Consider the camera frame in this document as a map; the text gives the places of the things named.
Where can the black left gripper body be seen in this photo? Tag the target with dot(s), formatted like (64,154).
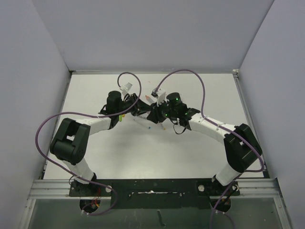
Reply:
(130,100)

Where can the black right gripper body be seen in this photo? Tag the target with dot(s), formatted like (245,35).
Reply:
(163,112)

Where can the orange highlighter body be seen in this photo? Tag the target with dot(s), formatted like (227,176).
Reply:
(149,99)

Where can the light blue cap pen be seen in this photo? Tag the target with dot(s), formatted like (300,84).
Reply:
(146,126)

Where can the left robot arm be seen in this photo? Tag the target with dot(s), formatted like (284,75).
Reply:
(71,139)

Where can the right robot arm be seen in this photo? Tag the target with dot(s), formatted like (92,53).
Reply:
(241,146)

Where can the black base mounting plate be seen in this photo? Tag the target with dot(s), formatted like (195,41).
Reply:
(198,193)

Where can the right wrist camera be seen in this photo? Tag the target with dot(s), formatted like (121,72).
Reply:
(160,95)

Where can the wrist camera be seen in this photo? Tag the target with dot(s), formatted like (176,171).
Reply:
(126,89)
(160,95)

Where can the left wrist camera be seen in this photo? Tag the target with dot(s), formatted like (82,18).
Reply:
(126,89)

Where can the right side aluminium rail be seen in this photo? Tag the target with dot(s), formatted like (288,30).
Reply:
(236,76)

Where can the aluminium frame rail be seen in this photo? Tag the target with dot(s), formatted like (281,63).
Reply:
(260,205)

